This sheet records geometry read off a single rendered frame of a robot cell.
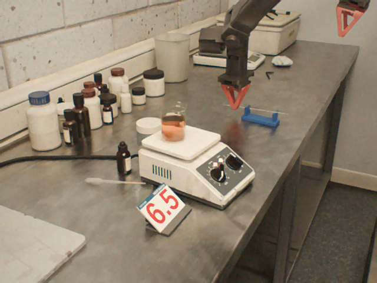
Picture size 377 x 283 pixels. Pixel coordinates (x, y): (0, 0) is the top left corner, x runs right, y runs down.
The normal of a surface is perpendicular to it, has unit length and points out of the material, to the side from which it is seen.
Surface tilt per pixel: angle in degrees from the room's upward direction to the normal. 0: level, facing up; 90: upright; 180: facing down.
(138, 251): 0
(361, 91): 90
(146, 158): 90
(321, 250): 0
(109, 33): 90
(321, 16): 90
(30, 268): 0
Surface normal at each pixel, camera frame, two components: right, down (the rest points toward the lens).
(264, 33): -0.45, 0.43
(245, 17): -0.17, 0.85
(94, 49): 0.89, 0.19
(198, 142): 0.00, -0.90
